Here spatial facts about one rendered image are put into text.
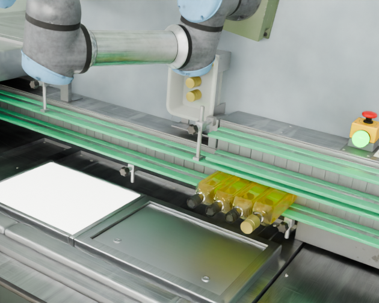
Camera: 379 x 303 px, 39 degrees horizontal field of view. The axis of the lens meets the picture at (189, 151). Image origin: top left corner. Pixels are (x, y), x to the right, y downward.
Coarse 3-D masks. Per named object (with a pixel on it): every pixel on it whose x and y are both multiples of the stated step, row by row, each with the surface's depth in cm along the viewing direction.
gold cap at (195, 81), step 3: (189, 78) 169; (192, 78) 169; (195, 78) 170; (198, 78) 171; (186, 81) 170; (189, 81) 169; (192, 81) 169; (195, 81) 169; (198, 81) 171; (201, 81) 172; (186, 84) 170; (189, 84) 170; (192, 84) 169; (195, 84) 169; (198, 84) 171; (189, 87) 170; (192, 87) 170
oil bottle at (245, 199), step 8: (256, 184) 149; (240, 192) 144; (248, 192) 144; (256, 192) 144; (264, 192) 146; (240, 200) 140; (248, 200) 140; (232, 208) 141; (248, 208) 139; (240, 216) 140
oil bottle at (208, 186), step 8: (208, 176) 151; (216, 176) 151; (224, 176) 152; (232, 176) 153; (200, 184) 146; (208, 184) 146; (216, 184) 147; (224, 184) 150; (208, 192) 144; (208, 200) 145
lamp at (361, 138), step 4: (356, 132) 142; (360, 132) 141; (364, 132) 141; (356, 136) 142; (360, 136) 141; (364, 136) 141; (368, 136) 141; (352, 140) 143; (356, 140) 142; (360, 140) 141; (364, 140) 141; (368, 140) 141; (356, 144) 142; (360, 144) 142; (364, 144) 141
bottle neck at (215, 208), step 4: (212, 204) 140; (216, 204) 140; (220, 204) 141; (208, 208) 138; (212, 208) 138; (216, 208) 139; (220, 208) 140; (208, 212) 140; (212, 212) 140; (216, 212) 138; (212, 216) 139
